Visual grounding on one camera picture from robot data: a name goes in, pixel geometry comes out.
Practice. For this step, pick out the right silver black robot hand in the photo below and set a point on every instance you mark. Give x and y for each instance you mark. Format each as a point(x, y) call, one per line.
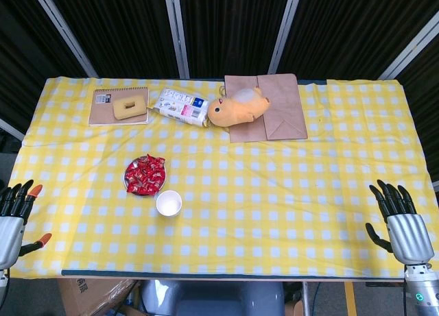
point(409, 237)

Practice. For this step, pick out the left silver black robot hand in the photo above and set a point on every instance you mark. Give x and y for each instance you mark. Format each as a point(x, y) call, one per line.
point(8, 233)

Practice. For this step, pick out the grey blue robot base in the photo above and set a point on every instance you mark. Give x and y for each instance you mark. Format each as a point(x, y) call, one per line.
point(212, 299)

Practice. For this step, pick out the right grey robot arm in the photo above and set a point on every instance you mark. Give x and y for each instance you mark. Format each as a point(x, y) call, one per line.
point(425, 295)

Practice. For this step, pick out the white paper cup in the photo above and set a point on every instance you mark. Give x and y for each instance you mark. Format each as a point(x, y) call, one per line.
point(168, 203)

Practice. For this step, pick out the round metal plate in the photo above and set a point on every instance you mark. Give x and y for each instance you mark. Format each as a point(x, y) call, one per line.
point(165, 183)

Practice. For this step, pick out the cardboard box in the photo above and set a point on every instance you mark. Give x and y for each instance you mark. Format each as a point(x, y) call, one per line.
point(89, 295)

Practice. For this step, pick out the metal table leg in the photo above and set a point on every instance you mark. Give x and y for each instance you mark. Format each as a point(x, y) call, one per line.
point(306, 299)

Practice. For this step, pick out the black pleated curtain panel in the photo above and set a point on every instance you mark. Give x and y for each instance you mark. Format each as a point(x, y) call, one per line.
point(428, 90)
point(233, 28)
point(353, 28)
point(120, 28)
point(20, 38)

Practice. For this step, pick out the brown spiral notebook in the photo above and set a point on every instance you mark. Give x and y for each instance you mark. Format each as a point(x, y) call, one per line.
point(101, 113)

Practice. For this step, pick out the yellow sponge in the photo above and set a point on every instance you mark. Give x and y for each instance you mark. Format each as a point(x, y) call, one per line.
point(120, 112)

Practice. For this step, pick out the yellow white checkered tablecloth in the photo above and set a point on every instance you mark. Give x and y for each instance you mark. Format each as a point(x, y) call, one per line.
point(240, 192)

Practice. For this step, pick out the white printed plastic package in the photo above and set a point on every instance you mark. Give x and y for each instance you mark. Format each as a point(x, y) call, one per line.
point(178, 107)

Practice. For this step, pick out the orange plush toy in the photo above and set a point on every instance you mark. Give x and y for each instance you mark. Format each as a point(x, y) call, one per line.
point(236, 110)

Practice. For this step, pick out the grey metal frame post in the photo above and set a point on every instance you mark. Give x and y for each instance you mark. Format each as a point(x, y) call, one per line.
point(176, 31)
point(408, 47)
point(63, 33)
point(285, 29)
point(436, 185)
point(10, 128)

